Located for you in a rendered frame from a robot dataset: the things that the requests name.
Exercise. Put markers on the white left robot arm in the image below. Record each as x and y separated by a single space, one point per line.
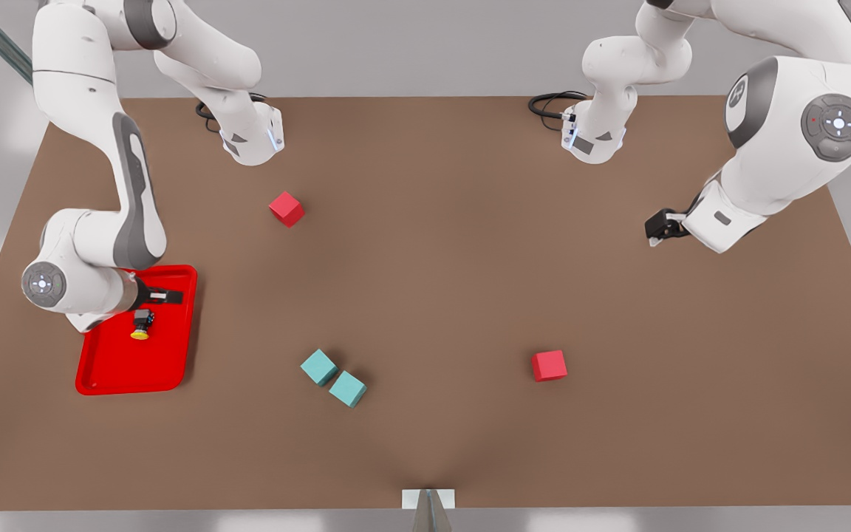
787 148

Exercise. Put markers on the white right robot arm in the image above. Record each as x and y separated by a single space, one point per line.
86 96

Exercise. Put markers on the small black yellow-tipped object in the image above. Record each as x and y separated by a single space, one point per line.
142 323

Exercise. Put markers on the red plastic tray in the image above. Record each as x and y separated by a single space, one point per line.
119 366

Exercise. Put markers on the red cube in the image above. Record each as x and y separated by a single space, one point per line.
286 209
549 366

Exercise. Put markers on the teal cube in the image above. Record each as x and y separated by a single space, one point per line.
348 389
318 367

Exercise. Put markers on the pale frame foot plate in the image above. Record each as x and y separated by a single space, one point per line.
408 499

